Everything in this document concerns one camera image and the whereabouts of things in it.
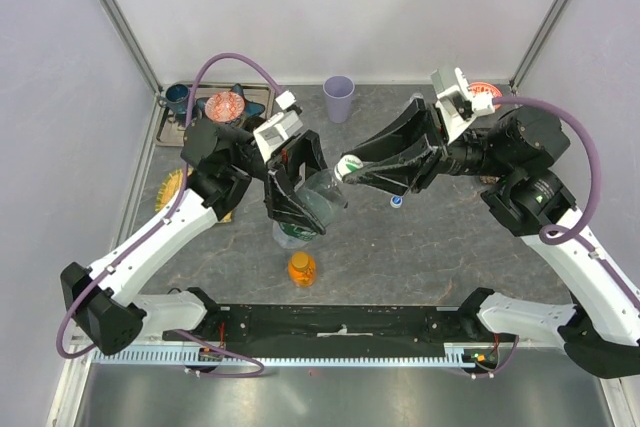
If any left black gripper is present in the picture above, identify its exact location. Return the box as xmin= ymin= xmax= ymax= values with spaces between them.
xmin=231 ymin=124 xmax=347 ymax=232

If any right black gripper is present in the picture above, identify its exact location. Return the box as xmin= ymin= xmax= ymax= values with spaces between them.
xmin=342 ymin=97 xmax=515 ymax=199

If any green label water bottle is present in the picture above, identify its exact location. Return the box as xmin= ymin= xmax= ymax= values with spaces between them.
xmin=272 ymin=169 xmax=348 ymax=250

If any blue white bottle cap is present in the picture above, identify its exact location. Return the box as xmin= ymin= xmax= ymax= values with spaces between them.
xmin=390 ymin=196 xmax=403 ymax=209

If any white green bottle cap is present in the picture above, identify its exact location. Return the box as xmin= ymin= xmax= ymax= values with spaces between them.
xmin=334 ymin=154 xmax=363 ymax=182

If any clear plastic bottle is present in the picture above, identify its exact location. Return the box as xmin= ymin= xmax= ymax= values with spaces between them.
xmin=403 ymin=92 xmax=424 ymax=110

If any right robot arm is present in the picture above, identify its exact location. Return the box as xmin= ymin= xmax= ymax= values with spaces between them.
xmin=337 ymin=98 xmax=639 ymax=379

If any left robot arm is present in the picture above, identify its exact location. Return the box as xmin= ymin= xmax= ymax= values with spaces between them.
xmin=61 ymin=112 xmax=327 ymax=355

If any orange juice bottle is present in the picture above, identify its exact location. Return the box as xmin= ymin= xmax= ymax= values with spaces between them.
xmin=288 ymin=251 xmax=316 ymax=287

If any blue star-shaped dish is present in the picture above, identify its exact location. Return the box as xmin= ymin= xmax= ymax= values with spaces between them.
xmin=195 ymin=84 xmax=266 ymax=126

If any purple plastic cup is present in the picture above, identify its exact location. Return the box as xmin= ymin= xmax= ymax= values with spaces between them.
xmin=323 ymin=75 xmax=355 ymax=124

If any red patterned bowl right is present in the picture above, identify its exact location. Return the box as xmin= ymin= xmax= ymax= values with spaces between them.
xmin=469 ymin=82 xmax=502 ymax=98

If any red patterned bowl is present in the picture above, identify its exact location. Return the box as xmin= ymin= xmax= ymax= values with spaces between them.
xmin=469 ymin=82 xmax=502 ymax=98
xmin=204 ymin=91 xmax=245 ymax=123

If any red patterned bowl left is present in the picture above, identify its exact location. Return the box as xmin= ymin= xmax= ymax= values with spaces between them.
xmin=204 ymin=91 xmax=245 ymax=123

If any yellow bamboo mat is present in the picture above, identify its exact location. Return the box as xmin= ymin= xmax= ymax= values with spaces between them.
xmin=155 ymin=167 xmax=233 ymax=224

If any metal tray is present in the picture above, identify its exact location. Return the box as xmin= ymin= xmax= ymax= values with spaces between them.
xmin=154 ymin=82 xmax=275 ymax=147

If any dark blue mug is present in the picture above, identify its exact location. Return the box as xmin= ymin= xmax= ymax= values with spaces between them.
xmin=158 ymin=83 xmax=195 ymax=117

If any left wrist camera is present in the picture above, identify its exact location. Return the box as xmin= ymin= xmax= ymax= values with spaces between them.
xmin=253 ymin=90 xmax=303 ymax=162

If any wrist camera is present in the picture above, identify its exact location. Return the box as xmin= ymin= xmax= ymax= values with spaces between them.
xmin=253 ymin=90 xmax=303 ymax=162
xmin=430 ymin=67 xmax=496 ymax=144

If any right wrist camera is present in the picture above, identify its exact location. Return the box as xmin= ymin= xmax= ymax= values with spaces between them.
xmin=430 ymin=67 xmax=496 ymax=144

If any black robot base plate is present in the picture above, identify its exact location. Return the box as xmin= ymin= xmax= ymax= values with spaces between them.
xmin=190 ymin=301 xmax=514 ymax=359

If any slotted cable duct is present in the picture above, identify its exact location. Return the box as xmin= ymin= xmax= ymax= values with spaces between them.
xmin=91 ymin=344 xmax=476 ymax=369

